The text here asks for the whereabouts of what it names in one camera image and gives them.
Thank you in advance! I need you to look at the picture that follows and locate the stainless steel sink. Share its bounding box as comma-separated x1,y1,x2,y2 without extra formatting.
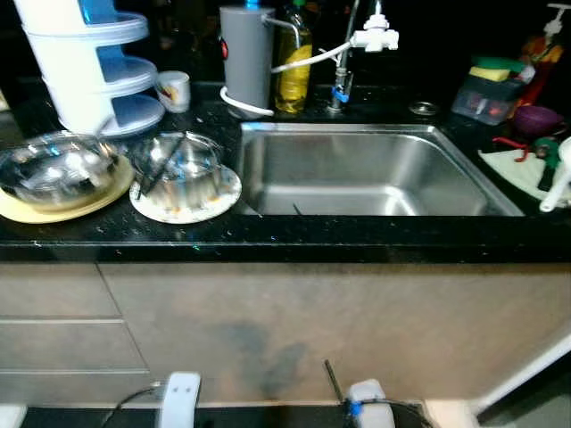
234,122,526,218

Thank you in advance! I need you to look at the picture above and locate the white tiered plastic rack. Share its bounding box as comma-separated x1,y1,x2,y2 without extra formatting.
13,0,167,137

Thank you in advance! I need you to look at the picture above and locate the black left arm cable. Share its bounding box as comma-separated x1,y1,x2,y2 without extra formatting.
98,383,167,428

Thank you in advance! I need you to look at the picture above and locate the yellow plate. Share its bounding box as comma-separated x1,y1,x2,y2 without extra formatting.
0,156,136,225

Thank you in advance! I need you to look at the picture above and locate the purple cup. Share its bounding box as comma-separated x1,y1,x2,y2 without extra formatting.
513,105,564,138

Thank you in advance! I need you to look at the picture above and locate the shiny steel bowl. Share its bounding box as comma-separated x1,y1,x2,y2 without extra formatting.
0,132,122,213

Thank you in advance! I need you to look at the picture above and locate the grey cylinder water filter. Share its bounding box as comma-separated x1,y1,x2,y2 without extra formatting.
219,4,277,113

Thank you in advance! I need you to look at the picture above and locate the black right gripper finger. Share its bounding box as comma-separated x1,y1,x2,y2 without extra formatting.
323,359,345,407

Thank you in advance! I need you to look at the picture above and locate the clear plastic sponge container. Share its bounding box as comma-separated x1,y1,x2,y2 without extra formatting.
451,67,528,127

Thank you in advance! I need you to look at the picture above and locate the white tap diverter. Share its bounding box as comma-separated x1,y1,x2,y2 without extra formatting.
351,11,401,54

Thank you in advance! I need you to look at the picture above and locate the green black tool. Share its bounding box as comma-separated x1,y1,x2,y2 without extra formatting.
534,138,562,192

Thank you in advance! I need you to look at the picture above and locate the chrome tap with blue valve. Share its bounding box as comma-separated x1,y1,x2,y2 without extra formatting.
326,0,363,113

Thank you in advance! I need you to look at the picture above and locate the beige cabinet door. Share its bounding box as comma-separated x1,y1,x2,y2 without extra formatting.
98,263,571,403

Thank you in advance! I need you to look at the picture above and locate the beige drawer front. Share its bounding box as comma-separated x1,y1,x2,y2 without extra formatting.
0,321,149,372
0,263,122,320
0,373,167,404

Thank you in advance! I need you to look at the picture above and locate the white printed mug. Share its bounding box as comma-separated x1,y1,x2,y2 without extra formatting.
156,71,192,114

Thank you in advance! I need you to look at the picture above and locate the small steel pot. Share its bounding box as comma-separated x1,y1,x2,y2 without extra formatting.
132,132,225,209

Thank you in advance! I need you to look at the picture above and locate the round metal sink plug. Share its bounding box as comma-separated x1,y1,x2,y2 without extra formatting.
409,101,441,119

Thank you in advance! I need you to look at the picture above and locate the white floral plate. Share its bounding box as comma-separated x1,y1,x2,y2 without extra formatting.
129,165,244,225

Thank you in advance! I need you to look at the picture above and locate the green yellow sponge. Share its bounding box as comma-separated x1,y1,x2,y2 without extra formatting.
468,56,528,84

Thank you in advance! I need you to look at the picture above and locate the white filter hose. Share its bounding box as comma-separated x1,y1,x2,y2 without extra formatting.
220,34,376,119

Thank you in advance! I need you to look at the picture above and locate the yellow cooking oil bottle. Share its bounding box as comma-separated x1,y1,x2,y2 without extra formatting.
275,0,314,115

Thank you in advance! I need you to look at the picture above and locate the black floor mat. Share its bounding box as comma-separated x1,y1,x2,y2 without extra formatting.
18,401,430,428

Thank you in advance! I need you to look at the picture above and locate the red handled tool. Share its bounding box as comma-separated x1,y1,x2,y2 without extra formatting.
491,136,537,164

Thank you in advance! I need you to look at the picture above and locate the pale green mat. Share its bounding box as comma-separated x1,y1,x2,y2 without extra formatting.
477,138,571,202

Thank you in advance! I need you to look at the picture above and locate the red orange soap bottle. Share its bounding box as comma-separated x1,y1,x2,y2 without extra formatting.
522,4,570,104

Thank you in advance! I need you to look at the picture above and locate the white plastic ladle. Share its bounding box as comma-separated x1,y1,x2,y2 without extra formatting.
540,136,571,214

